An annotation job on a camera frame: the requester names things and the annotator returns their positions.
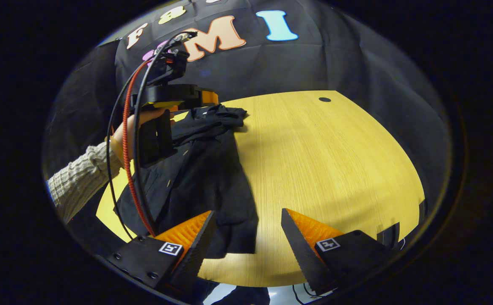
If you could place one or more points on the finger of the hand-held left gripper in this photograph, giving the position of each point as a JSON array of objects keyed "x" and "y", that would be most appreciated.
[{"x": 209, "y": 98}]

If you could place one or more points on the black backdrop cloth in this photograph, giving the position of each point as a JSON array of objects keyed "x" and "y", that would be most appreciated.
[{"x": 335, "y": 63}]

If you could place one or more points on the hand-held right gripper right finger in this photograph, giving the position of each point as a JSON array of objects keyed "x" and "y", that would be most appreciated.
[{"x": 299, "y": 254}]

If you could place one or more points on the black jacket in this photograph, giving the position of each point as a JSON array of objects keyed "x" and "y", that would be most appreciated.
[{"x": 212, "y": 182}]

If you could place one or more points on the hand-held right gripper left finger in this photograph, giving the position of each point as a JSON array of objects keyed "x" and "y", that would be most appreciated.
[{"x": 198, "y": 254}]

